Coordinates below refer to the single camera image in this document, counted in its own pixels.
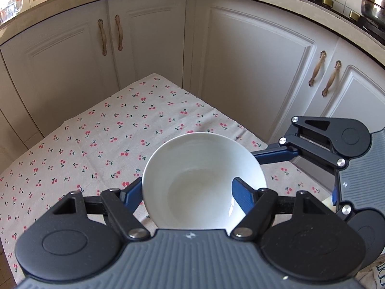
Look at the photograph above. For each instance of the stainless steel pot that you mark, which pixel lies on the stainless steel pot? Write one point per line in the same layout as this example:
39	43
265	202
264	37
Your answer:
373	1

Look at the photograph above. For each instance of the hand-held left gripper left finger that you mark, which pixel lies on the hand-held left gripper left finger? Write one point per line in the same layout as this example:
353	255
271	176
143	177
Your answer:
134	194

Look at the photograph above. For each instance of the glass pitcher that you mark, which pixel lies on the glass pitcher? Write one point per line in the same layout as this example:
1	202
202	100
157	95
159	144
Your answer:
9	6

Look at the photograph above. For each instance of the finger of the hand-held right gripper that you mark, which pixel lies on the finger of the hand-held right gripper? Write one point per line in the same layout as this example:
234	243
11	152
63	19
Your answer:
270	157
346	210

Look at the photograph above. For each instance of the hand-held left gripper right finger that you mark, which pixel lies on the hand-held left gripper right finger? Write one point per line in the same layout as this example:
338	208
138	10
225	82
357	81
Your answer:
242	194

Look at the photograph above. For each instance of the black gas stove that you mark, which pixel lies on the black gas stove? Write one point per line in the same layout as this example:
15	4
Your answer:
346	4

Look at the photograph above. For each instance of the cherry-print tablecloth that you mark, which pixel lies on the cherry-print tablecloth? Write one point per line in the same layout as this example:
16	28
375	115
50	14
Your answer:
90	144

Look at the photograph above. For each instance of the plain white bowl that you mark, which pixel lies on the plain white bowl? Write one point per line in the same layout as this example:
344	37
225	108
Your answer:
195	162

